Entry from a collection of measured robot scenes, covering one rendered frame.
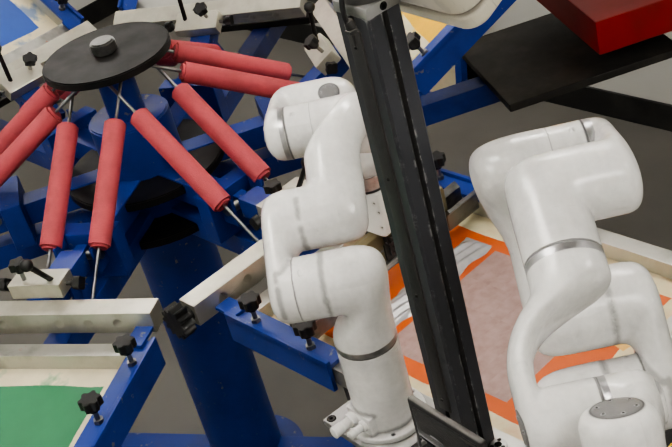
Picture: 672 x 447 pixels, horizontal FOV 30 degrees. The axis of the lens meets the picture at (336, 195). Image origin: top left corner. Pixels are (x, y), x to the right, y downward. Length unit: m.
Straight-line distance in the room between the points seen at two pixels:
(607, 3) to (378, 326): 1.52
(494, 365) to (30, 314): 0.98
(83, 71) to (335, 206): 1.25
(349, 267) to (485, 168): 0.38
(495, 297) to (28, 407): 0.94
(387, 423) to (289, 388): 1.98
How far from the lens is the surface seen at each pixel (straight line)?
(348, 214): 1.81
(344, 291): 1.77
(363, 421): 1.92
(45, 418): 2.53
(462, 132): 4.92
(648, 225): 4.24
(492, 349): 2.34
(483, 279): 2.51
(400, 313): 2.46
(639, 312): 1.49
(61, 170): 2.90
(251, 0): 3.47
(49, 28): 3.76
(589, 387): 1.23
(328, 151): 1.85
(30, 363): 2.67
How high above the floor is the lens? 2.45
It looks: 31 degrees down
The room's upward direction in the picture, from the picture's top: 15 degrees counter-clockwise
